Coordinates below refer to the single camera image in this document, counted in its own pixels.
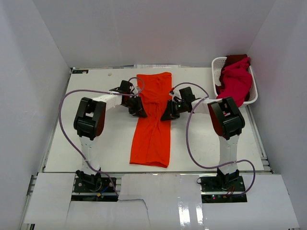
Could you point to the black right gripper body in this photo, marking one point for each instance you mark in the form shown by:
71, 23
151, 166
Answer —
180, 106

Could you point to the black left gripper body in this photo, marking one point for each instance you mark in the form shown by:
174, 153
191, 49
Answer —
130, 102

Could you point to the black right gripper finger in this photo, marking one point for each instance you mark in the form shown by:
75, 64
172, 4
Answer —
174, 115
168, 113

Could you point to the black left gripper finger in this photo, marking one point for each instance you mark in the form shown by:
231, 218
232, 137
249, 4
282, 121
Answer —
134, 112
140, 111

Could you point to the orange t shirt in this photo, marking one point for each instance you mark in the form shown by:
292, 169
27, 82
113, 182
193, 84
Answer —
152, 138

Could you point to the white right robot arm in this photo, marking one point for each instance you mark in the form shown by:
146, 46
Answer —
227, 122

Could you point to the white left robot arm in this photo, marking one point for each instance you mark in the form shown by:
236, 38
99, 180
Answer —
90, 121

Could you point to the printed paper strip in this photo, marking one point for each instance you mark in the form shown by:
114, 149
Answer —
156, 66

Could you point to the white perforated plastic basket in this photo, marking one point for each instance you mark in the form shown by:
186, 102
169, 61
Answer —
217, 65

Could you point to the black label sticker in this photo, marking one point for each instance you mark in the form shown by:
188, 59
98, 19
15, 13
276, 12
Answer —
80, 71

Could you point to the crimson red t shirt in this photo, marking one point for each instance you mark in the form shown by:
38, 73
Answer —
236, 81

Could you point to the dark maroon t shirt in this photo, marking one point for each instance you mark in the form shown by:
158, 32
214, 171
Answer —
232, 59

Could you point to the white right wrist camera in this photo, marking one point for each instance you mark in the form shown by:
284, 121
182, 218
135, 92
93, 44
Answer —
174, 95

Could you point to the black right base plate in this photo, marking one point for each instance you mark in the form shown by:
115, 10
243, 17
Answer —
214, 192

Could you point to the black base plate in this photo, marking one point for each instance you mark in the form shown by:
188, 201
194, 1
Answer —
103, 191
214, 192

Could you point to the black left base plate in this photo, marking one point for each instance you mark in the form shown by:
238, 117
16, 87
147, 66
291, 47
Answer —
103, 191

